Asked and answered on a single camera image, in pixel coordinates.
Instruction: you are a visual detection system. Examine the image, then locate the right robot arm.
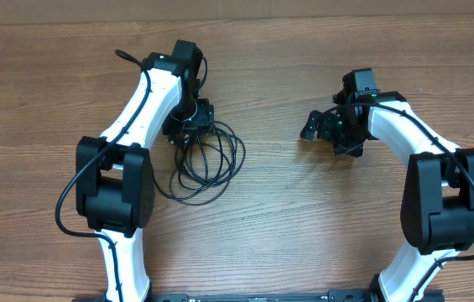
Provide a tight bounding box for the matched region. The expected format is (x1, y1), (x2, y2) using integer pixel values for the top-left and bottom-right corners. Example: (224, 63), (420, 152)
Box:
(300, 68), (474, 301)

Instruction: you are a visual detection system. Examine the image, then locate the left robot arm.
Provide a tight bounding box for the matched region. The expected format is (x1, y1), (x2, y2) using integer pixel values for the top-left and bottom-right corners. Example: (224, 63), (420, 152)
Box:
(75, 40), (214, 301)

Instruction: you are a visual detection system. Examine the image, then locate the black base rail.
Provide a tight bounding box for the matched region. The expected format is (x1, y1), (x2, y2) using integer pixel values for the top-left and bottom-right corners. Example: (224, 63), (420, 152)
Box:
(72, 288), (445, 302)

